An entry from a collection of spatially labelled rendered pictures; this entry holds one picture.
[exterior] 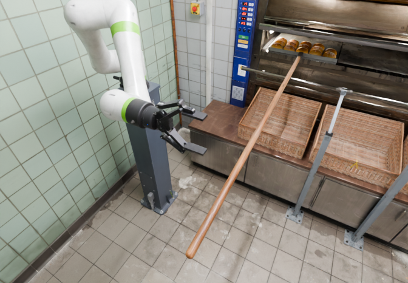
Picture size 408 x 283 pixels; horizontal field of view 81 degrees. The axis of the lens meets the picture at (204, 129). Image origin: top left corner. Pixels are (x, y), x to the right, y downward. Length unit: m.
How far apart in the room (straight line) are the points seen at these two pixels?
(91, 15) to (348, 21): 1.63
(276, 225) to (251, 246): 0.31
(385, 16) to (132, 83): 1.67
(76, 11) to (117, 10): 0.15
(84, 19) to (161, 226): 1.70
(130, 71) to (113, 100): 0.20
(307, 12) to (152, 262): 2.20
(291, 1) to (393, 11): 0.64
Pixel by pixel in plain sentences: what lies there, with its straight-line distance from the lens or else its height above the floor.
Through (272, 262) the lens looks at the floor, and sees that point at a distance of 2.18.
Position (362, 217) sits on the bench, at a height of 0.26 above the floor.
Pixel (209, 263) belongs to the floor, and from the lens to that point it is 2.11.
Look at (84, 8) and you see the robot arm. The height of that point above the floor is 1.73.
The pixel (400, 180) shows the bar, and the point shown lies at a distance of 1.95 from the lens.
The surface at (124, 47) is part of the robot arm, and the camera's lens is 1.06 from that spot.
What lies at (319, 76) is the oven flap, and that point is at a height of 1.05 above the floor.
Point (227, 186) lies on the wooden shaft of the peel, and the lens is 0.99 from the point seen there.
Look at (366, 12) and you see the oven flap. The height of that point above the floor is 1.56.
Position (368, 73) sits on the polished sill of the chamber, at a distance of 2.19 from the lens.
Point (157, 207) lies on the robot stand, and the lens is 2.35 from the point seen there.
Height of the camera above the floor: 1.96
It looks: 39 degrees down
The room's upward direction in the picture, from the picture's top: straight up
